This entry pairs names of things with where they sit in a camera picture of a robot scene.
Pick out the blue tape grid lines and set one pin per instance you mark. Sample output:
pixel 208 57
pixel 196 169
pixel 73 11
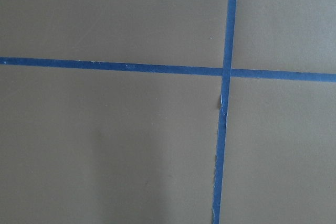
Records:
pixel 226 72

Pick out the brown paper table cover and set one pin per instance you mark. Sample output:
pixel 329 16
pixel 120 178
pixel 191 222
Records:
pixel 103 146

